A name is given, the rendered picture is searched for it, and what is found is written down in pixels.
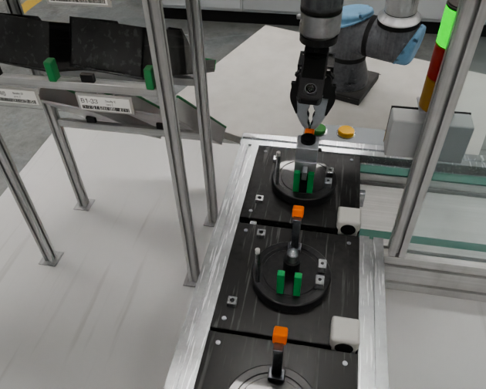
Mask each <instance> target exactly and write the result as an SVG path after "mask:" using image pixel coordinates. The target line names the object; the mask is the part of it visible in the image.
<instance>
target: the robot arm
mask: <svg viewBox="0 0 486 389"><path fill-rule="evenodd" d="M343 1H344V0H301V5H300V14H297V15H296V18H297V19H301V20H300V22H299V31H300V33H299V41H300V42H301V43H302V44H303V45H305V50H304V51H301V52H300V55H299V62H298V70H297V71H296V72H295V76H296V81H292V82H291V85H292V88H291V92H290V100H291V103H292V106H293V108H294V111H295V113H296V115H297V117H298V119H299V121H300V123H301V125H302V126H303V127H304V128H309V127H310V129H316V128H317V127H318V126H319V125H320V124H321V122H322V121H323V120H324V118H325V117H326V116H327V114H328V112H329V111H330V110H331V108H332V106H333V104H334V103H335V100H336V91H337V92H344V93H348V92H355V91H358V90H361V89H363V88H364V87H365V86H366V85H367V82H368V77H369V75H368V71H367V66H366V57H370V58H374V59H379V60H383V61H386V62H389V63H392V64H399V65H403V66H405V65H408V64H409V63H410V62H411V61H412V60H413V58H414V57H415V55H416V53H417V50H418V49H419V47H420V44H421V43H422V40H423V38H424V34H425V32H426V26H425V25H424V24H420V22H421V14H420V13H419V12H418V11H417V8H418V4H419V0H386V3H385V8H384V9H383V10H381V11H380V12H379V14H378V15H374V11H373V8H372V7H370V6H369V5H362V4H355V5H346V6H343ZM303 54H304V55H303ZM310 105H314V106H313V108H314V110H315V111H314V113H313V115H312V122H311V124H310V122H309V111H308V109H309V107H310Z"/></svg>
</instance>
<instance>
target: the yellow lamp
mask: <svg viewBox="0 0 486 389"><path fill-rule="evenodd" d="M434 86H435V82H434V81H432V80H431V79H430V78H429V77H428V76H427V75H426V79H425V82H424V87H423V90H422V93H421V96H420V101H419V106H420V108H421V109H422V110H424V111H425V112H427V110H428V107H429V104H430V99H431V97H432V93H433V91H434Z"/></svg>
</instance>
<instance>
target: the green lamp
mask: <svg viewBox="0 0 486 389"><path fill-rule="evenodd" d="M455 15H456V12H455V11H453V10H451V9H449V8H448V6H447V5H446V6H445V9H444V14H443V17H442V20H441V23H440V28H439V31H438V34H437V39H436V42H437V44H438V45H439V46H440V47H442V48H444V49H446V46H447V41H448V39H449V35H450V33H451V28H452V25H453V22H454V17H455Z"/></svg>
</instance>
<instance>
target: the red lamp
mask: <svg viewBox="0 0 486 389"><path fill-rule="evenodd" d="M444 52H445V49H444V48H442V47H440V46H439V45H438V44H437V42H435V45H434V51H433V53H432V56H431V60H430V65H429V68H428V71H427V76H428V77H429V78H430V79H431V80H432V81H434V82H436V80H437V75H438V73H439V70H440V65H441V62H442V59H443V57H444Z"/></svg>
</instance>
